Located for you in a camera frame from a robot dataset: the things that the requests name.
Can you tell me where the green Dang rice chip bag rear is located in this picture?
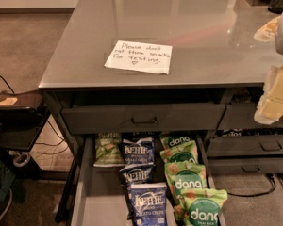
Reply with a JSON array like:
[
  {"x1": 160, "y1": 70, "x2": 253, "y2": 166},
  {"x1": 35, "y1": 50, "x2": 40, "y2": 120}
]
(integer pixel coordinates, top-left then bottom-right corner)
[{"x1": 159, "y1": 132, "x2": 192, "y2": 149}]

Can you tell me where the grey cabinet with drawers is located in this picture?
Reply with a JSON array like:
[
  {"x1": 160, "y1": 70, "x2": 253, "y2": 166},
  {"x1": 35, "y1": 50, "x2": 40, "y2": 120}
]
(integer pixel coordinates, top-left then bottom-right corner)
[{"x1": 40, "y1": 0, "x2": 283, "y2": 226}]

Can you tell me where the blue Kettle chip bag front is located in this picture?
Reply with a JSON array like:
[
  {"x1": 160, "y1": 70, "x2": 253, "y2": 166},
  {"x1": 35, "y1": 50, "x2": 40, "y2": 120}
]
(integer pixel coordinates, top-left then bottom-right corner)
[{"x1": 130, "y1": 183, "x2": 167, "y2": 226}]

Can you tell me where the green jalapeno chip bag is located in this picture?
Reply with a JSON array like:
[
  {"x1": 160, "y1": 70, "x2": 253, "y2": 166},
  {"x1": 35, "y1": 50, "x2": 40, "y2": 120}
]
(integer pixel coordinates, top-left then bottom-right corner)
[{"x1": 94, "y1": 133, "x2": 125, "y2": 167}]

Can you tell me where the green plastic crate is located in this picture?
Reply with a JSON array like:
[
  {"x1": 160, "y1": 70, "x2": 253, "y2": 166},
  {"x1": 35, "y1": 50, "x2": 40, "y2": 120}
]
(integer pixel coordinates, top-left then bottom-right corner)
[{"x1": 0, "y1": 158, "x2": 16, "y2": 204}]

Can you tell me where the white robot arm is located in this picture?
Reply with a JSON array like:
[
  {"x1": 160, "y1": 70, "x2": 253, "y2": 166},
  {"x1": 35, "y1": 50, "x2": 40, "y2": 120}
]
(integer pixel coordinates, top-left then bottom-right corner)
[{"x1": 254, "y1": 12, "x2": 283, "y2": 125}]

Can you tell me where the blue Kettle chip bag rear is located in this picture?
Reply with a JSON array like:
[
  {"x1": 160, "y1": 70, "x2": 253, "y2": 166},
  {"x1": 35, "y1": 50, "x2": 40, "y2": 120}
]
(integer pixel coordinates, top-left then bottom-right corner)
[{"x1": 122, "y1": 137, "x2": 155, "y2": 165}]

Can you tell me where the white handwritten paper note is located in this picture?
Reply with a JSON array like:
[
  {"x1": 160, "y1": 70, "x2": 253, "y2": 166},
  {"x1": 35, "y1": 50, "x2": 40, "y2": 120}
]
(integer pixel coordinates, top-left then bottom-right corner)
[{"x1": 104, "y1": 40, "x2": 173, "y2": 74}]

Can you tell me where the blue kettle chip bag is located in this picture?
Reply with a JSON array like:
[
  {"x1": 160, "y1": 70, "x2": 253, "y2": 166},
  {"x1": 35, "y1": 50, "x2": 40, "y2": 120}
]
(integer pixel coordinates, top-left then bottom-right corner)
[
  {"x1": 119, "y1": 164, "x2": 155, "y2": 189},
  {"x1": 122, "y1": 137, "x2": 155, "y2": 165},
  {"x1": 130, "y1": 183, "x2": 167, "y2": 226}
]

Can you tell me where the grey bottom right drawer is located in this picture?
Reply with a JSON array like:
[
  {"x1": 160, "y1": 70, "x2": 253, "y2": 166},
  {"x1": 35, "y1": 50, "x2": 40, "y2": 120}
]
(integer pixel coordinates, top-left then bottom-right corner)
[{"x1": 208, "y1": 158, "x2": 283, "y2": 174}]

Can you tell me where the grey top right drawer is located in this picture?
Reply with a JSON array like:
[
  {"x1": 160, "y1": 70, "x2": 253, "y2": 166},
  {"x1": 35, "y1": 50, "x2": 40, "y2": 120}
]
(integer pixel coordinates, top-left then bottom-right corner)
[{"x1": 218, "y1": 103, "x2": 283, "y2": 130}]

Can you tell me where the green Dang rice chip bag front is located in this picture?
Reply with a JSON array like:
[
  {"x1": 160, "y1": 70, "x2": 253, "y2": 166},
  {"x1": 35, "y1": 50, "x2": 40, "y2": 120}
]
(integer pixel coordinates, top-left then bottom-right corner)
[{"x1": 174, "y1": 188, "x2": 227, "y2": 226}]

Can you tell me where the grey middle right drawer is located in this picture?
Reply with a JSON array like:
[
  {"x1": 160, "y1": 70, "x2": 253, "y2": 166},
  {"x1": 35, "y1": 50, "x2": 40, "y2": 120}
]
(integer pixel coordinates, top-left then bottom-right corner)
[{"x1": 206, "y1": 135, "x2": 283, "y2": 157}]

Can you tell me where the open middle drawer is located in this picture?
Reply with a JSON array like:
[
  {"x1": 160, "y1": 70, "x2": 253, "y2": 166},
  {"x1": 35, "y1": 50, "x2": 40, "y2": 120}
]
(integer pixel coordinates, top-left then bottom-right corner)
[{"x1": 71, "y1": 132, "x2": 215, "y2": 226}]

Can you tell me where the blue Kettle chip bag middle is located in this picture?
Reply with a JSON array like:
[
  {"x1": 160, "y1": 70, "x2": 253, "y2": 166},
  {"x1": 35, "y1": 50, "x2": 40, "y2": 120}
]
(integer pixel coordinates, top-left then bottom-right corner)
[{"x1": 119, "y1": 164, "x2": 155, "y2": 189}]

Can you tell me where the grey drawer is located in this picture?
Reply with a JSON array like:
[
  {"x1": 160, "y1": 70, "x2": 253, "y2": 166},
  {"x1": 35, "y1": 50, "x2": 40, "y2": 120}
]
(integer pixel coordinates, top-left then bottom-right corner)
[
  {"x1": 61, "y1": 104, "x2": 225, "y2": 134},
  {"x1": 206, "y1": 135, "x2": 283, "y2": 157},
  {"x1": 208, "y1": 158, "x2": 283, "y2": 174},
  {"x1": 218, "y1": 103, "x2": 283, "y2": 130}
]

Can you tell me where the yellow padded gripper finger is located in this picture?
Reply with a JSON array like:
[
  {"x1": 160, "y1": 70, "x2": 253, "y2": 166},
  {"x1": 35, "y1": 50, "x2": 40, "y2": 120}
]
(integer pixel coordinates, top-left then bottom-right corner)
[{"x1": 254, "y1": 66, "x2": 283, "y2": 125}]

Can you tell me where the black side cart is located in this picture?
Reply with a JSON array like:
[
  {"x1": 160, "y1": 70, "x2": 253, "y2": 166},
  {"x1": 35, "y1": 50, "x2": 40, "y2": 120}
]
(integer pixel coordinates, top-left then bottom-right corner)
[{"x1": 0, "y1": 90, "x2": 50, "y2": 179}]

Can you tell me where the grey top left drawer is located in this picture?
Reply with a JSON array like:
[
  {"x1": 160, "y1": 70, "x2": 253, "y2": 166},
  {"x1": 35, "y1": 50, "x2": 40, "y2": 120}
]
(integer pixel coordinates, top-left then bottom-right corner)
[{"x1": 61, "y1": 104, "x2": 225, "y2": 134}]

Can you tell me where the green dang rice chip bag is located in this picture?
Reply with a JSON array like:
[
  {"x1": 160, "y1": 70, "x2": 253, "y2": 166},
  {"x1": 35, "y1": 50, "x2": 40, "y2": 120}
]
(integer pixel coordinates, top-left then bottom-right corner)
[
  {"x1": 174, "y1": 188, "x2": 227, "y2": 226},
  {"x1": 159, "y1": 132, "x2": 192, "y2": 149},
  {"x1": 164, "y1": 161, "x2": 207, "y2": 204},
  {"x1": 160, "y1": 140, "x2": 198, "y2": 164}
]

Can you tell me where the black power cable right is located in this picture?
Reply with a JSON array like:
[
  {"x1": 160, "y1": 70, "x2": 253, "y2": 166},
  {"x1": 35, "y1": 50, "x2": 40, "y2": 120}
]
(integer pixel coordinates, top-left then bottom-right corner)
[{"x1": 226, "y1": 172, "x2": 283, "y2": 205}]

